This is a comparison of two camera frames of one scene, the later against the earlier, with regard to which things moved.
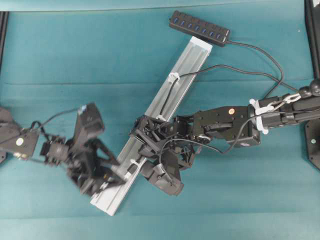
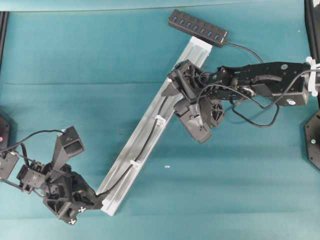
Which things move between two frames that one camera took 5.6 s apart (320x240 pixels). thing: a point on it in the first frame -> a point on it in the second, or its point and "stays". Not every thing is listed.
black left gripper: x=83 y=161 -> x=56 y=182
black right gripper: x=156 y=135 -> x=189 y=83
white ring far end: x=133 y=161 stays
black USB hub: x=201 y=29 stays
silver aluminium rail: x=164 y=103 stays
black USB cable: x=280 y=82 -> x=158 y=123
